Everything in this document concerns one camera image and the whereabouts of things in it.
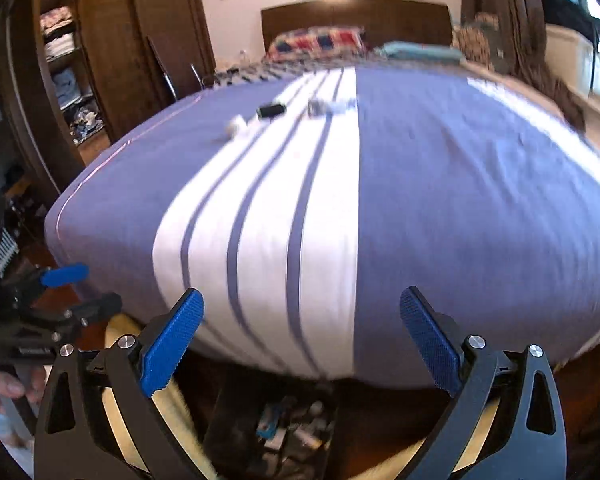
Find teal flat pillow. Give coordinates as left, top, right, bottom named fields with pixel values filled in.
left=374, top=41, right=465, bottom=64

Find dark chair by bed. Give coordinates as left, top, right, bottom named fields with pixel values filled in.
left=147, top=34, right=204, bottom=101

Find plaid red blue pillow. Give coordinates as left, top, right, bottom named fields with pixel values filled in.
left=266, top=26, right=366, bottom=61

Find white storage box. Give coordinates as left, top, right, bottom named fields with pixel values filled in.
left=545, top=24, right=594, bottom=96

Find brown curtain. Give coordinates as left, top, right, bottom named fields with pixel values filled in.
left=460, top=0, right=585, bottom=133

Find person's left hand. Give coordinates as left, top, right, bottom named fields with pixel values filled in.
left=0, top=367, right=46, bottom=413

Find dark wooden headboard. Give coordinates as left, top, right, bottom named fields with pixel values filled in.
left=261, top=0, right=453, bottom=48

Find brown patterned cushion bag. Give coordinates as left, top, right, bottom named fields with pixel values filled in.
left=452, top=12, right=509, bottom=74

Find dark wooden wardrobe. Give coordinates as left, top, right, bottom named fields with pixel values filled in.
left=0, top=0, right=215, bottom=204

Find blue white striped bed cover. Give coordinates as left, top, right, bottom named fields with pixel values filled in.
left=45, top=66, right=600, bottom=388

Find black white patterned blanket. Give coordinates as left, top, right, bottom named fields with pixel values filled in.
left=201, top=56, right=363, bottom=89

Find black thread spool green ends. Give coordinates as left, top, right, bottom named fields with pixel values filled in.
left=257, top=102, right=287, bottom=120

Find small white jar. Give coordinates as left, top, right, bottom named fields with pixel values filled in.
left=225, top=115, right=248, bottom=139

